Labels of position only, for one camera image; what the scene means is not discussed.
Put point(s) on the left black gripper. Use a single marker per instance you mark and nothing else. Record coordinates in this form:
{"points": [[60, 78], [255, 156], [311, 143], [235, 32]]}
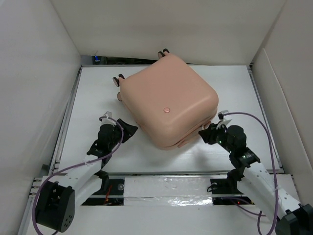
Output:
{"points": [[128, 130]]}

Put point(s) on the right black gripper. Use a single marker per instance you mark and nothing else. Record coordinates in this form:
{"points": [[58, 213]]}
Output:
{"points": [[207, 135]]}

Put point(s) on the pink hard-shell suitcase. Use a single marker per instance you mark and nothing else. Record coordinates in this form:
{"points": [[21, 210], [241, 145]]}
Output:
{"points": [[168, 100]]}

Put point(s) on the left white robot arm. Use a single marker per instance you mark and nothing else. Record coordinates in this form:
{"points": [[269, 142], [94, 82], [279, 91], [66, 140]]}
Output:
{"points": [[61, 193]]}

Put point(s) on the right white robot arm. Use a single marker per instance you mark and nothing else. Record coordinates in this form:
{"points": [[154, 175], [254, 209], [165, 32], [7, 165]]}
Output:
{"points": [[251, 178]]}

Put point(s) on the background electronics box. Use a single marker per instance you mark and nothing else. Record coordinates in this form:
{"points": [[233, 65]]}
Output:
{"points": [[96, 60]]}

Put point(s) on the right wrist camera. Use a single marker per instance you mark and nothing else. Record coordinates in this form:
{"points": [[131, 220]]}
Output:
{"points": [[224, 117]]}

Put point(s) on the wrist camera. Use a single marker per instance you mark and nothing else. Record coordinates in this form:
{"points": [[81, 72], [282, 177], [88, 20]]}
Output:
{"points": [[224, 117], [107, 116]]}

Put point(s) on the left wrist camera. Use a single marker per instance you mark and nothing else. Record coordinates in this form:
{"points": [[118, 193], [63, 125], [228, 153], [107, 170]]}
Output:
{"points": [[107, 116]]}

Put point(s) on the aluminium rail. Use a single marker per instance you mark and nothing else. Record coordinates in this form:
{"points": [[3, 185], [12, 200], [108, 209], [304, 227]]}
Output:
{"points": [[167, 186]]}

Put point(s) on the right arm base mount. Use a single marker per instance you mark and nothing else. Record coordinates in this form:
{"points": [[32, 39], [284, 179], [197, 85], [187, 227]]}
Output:
{"points": [[224, 191]]}

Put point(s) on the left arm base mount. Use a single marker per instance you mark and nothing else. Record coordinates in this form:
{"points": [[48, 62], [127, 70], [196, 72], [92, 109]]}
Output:
{"points": [[111, 192]]}

